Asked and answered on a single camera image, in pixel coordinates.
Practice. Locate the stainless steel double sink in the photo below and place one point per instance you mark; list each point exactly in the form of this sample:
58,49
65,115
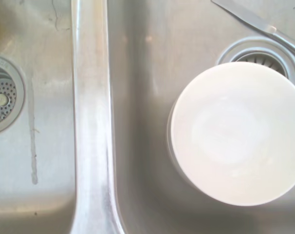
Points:
94,122

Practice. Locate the white ceramic bowl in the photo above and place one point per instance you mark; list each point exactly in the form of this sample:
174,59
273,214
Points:
235,134

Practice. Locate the metal disposal drain flange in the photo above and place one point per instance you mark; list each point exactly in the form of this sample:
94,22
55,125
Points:
235,52

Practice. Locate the silver table knife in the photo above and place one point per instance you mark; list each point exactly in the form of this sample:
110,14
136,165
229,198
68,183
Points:
247,15

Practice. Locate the perforated metal drain strainer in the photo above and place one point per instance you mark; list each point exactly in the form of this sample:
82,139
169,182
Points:
1,97

